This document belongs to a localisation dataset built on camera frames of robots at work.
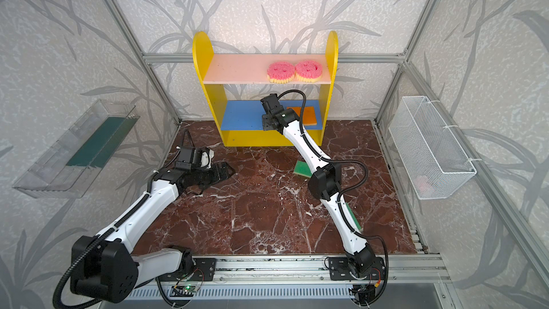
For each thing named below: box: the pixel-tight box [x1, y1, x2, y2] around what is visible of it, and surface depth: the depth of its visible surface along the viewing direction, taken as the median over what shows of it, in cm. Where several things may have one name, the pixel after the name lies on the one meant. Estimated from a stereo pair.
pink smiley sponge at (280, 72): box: [266, 61, 296, 84], surface depth 79 cm
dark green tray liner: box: [65, 115, 141, 169], surface depth 69 cm
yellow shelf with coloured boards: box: [191, 30, 339, 147], surface depth 86 cm
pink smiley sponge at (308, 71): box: [294, 59, 324, 83], surface depth 79 cm
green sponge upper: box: [293, 160, 313, 179], surface depth 101 cm
